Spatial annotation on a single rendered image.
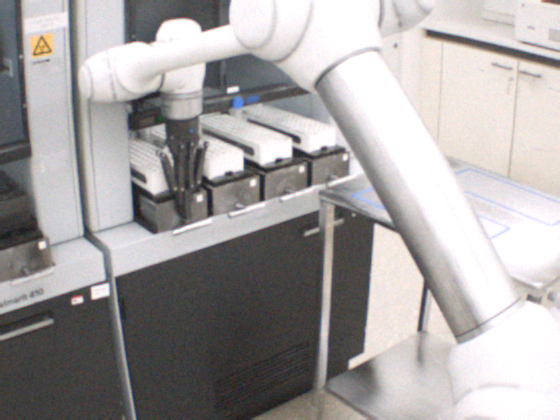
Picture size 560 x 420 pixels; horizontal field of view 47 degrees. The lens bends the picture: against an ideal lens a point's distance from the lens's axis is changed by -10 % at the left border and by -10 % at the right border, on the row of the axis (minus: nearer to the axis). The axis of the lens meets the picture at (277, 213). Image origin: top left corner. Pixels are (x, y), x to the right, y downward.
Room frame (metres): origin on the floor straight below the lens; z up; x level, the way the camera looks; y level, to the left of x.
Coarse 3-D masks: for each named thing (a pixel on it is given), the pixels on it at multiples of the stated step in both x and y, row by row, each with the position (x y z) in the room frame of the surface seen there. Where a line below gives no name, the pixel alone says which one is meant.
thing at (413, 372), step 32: (448, 160) 1.71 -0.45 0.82; (320, 192) 1.48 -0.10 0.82; (352, 192) 1.47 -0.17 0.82; (480, 192) 1.48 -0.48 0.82; (512, 192) 1.49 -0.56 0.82; (544, 192) 1.49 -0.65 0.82; (320, 224) 1.48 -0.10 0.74; (384, 224) 1.33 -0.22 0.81; (512, 224) 1.30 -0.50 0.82; (544, 224) 1.30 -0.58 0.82; (320, 256) 1.48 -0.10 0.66; (512, 256) 1.15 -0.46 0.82; (544, 256) 1.15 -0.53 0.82; (320, 288) 1.47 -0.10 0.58; (544, 288) 1.03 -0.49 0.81; (320, 320) 1.47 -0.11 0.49; (320, 352) 1.47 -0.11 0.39; (384, 352) 1.62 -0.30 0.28; (416, 352) 1.62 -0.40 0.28; (448, 352) 1.61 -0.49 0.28; (320, 384) 1.47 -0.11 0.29; (352, 384) 1.48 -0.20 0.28; (384, 384) 1.47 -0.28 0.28; (416, 384) 1.46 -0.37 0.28; (448, 384) 1.45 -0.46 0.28; (320, 416) 1.47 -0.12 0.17; (384, 416) 1.33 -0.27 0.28; (416, 416) 1.33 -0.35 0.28; (448, 416) 1.32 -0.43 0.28
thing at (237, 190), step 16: (224, 176) 1.58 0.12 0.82; (240, 176) 1.58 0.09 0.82; (256, 176) 1.61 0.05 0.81; (208, 192) 1.54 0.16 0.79; (224, 192) 1.55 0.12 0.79; (240, 192) 1.57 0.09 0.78; (256, 192) 1.60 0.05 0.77; (224, 208) 1.54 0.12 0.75; (240, 208) 1.55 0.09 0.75; (256, 208) 1.55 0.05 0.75
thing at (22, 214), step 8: (24, 192) 1.32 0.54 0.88; (0, 200) 1.28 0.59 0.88; (8, 200) 1.28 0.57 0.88; (16, 200) 1.29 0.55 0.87; (24, 200) 1.30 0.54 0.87; (0, 208) 1.27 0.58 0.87; (8, 208) 1.28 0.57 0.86; (16, 208) 1.29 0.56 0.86; (24, 208) 1.30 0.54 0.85; (0, 216) 1.26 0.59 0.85; (8, 216) 1.28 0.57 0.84; (16, 216) 1.29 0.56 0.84; (24, 216) 1.30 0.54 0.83; (0, 224) 1.26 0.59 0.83; (8, 224) 1.27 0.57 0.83
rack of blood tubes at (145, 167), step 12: (132, 144) 1.69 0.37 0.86; (144, 144) 1.69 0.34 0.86; (132, 156) 1.59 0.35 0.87; (144, 156) 1.59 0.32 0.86; (156, 156) 1.59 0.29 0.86; (132, 168) 1.65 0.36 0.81; (144, 168) 1.50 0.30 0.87; (156, 168) 1.50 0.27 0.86; (132, 180) 1.55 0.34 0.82; (144, 180) 1.58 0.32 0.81; (156, 180) 1.47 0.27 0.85; (156, 192) 1.47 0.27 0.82
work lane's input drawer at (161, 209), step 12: (132, 192) 1.52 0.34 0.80; (144, 192) 1.49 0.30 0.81; (168, 192) 1.48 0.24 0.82; (204, 192) 1.51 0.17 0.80; (132, 204) 1.52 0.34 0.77; (144, 204) 1.47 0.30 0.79; (156, 204) 1.43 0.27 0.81; (168, 204) 1.45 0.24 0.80; (192, 204) 1.49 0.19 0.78; (204, 204) 1.51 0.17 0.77; (144, 216) 1.47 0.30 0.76; (156, 216) 1.43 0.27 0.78; (168, 216) 1.45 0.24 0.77; (180, 216) 1.47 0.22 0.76; (192, 216) 1.49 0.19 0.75; (204, 216) 1.51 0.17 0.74; (168, 228) 1.45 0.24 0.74; (180, 228) 1.42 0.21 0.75; (192, 228) 1.44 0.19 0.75
